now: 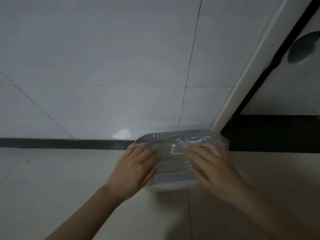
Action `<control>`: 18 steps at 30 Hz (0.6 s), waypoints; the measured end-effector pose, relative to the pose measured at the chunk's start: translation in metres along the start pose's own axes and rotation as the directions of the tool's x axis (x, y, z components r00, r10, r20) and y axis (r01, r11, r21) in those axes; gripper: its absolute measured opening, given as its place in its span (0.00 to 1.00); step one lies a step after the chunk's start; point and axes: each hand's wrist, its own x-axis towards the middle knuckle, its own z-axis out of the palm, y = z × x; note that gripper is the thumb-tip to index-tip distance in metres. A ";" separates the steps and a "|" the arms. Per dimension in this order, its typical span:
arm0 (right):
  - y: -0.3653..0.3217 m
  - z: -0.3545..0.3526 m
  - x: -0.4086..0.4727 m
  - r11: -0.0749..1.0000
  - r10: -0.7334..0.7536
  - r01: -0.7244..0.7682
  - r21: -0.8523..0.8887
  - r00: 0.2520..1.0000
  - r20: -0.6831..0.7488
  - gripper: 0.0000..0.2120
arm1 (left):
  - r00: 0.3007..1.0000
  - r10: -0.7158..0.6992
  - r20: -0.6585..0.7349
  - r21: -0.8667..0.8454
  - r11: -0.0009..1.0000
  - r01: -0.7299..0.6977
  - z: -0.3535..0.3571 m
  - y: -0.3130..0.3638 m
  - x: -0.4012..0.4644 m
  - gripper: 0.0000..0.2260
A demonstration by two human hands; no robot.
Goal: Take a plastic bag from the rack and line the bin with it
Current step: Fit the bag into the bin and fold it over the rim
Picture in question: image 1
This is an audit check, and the white door frame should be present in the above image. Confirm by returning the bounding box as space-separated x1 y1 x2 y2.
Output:
209 0 316 134

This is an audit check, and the round recessed door handle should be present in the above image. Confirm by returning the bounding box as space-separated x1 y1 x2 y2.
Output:
287 31 320 67

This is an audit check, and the clear plastic bag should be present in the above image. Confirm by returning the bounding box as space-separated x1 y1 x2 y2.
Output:
127 133 229 188

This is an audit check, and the white plastic bin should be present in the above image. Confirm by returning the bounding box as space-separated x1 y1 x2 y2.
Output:
134 129 213 193

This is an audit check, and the white door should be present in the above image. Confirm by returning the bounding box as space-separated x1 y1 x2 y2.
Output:
239 0 320 116

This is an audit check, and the black baseboard strip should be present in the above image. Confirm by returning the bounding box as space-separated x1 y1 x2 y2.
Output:
0 137 136 150

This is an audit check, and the person's left forearm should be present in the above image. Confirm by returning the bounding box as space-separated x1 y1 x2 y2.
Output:
45 185 124 240

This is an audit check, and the person's right hand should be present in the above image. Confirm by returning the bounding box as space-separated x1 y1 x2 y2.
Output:
184 143 251 206

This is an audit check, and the person's right forearm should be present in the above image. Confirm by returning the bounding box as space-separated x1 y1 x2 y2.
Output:
231 183 320 240

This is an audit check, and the person's left hand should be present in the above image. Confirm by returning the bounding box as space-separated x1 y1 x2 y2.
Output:
103 146 161 203

